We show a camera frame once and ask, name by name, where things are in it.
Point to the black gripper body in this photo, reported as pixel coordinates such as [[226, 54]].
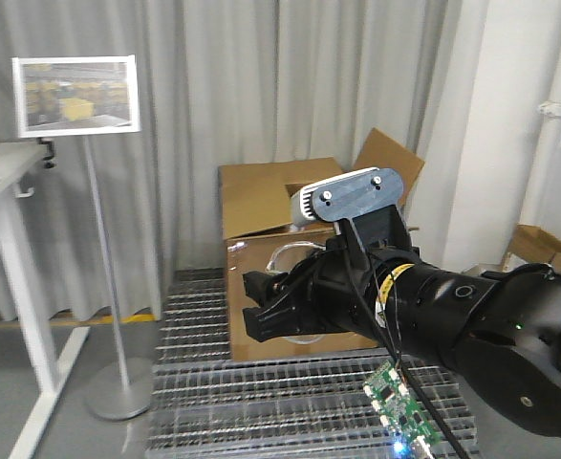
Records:
[[338, 289]]

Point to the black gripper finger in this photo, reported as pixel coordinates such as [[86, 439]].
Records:
[[261, 287], [281, 316]]

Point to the clear glass beaker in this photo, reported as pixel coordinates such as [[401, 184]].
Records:
[[283, 260]]

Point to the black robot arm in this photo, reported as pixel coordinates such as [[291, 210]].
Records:
[[500, 331]]

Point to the brown cardboard box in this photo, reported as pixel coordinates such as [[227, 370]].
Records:
[[256, 220]]

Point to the metal floor grating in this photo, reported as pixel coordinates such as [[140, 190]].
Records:
[[206, 405]]

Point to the green circuit board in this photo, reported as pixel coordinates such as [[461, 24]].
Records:
[[399, 413]]

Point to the small open cardboard box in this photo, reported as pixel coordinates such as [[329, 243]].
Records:
[[532, 244]]

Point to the grey curtain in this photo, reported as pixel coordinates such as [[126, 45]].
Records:
[[231, 82]]

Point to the white sign on stand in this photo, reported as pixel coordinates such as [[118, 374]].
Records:
[[86, 96]]

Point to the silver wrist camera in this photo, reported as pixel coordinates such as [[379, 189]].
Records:
[[346, 196]]

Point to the white desk frame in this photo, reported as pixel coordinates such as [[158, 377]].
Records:
[[52, 369]]

